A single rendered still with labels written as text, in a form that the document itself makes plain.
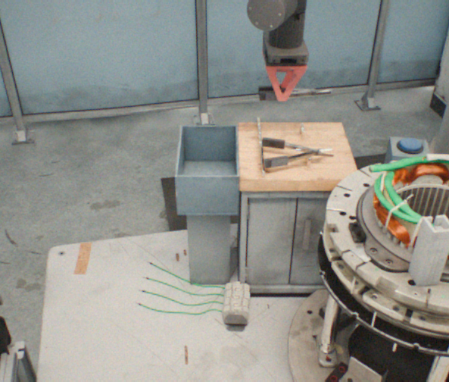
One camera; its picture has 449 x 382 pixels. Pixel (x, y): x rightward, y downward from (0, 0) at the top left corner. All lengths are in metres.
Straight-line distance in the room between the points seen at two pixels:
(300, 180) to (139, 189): 1.84
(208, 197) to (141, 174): 1.87
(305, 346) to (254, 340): 0.10
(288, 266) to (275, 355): 0.17
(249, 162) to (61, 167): 2.07
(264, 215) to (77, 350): 0.41
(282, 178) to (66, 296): 0.50
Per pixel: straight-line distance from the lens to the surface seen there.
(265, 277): 1.08
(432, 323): 0.75
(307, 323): 1.05
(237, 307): 1.04
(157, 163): 2.88
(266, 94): 0.97
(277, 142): 0.97
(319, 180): 0.93
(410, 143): 1.11
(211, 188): 0.94
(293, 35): 0.92
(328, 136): 1.05
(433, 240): 0.69
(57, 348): 1.07
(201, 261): 1.09
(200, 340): 1.04
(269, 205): 0.97
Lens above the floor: 1.60
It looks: 37 degrees down
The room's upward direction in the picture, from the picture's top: straight up
